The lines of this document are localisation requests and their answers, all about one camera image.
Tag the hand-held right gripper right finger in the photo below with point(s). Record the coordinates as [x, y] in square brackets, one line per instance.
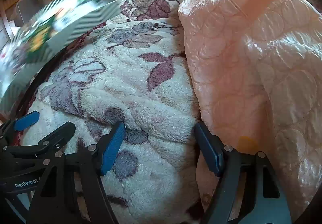
[210, 153]

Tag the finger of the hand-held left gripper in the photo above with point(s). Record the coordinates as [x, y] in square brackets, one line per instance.
[56, 135]
[25, 120]

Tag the peach quilted blanket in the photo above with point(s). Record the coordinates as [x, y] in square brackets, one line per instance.
[239, 62]

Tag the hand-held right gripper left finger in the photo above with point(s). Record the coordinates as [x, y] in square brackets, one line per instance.
[112, 149]

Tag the floral fleece blanket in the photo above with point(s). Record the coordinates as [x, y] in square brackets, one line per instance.
[125, 88]

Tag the grey white striped box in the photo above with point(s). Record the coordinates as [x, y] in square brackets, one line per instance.
[83, 22]

